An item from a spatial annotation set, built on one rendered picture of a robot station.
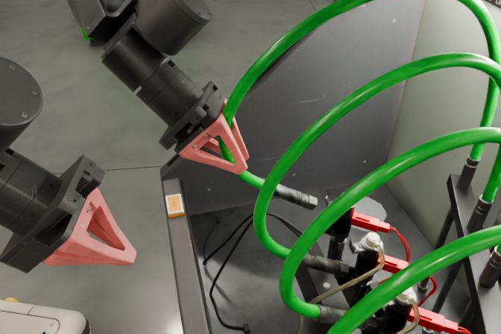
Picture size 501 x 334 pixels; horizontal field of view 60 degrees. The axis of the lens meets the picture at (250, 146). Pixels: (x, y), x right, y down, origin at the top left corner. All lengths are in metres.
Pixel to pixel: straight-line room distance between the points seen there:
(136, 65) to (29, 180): 0.17
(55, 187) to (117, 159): 2.19
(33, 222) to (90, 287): 1.62
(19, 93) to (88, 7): 0.21
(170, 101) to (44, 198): 0.17
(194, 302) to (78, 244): 0.37
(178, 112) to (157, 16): 0.10
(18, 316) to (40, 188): 1.30
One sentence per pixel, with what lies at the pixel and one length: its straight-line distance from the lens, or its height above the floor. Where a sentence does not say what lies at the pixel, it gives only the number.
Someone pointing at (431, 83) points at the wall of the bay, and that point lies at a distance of 0.93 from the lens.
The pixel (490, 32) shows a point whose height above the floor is 1.36.
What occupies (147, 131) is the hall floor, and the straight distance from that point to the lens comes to 2.77.
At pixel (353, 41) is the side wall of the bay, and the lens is 0.89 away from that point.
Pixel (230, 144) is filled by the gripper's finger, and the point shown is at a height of 1.26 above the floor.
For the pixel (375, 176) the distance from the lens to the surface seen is 0.39.
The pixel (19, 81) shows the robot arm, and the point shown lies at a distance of 0.35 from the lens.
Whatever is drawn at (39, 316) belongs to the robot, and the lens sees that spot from 1.65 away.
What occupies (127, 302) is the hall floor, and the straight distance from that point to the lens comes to 1.93.
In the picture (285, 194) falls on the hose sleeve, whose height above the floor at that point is 1.16.
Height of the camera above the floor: 1.57
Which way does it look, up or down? 37 degrees down
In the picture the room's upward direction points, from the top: straight up
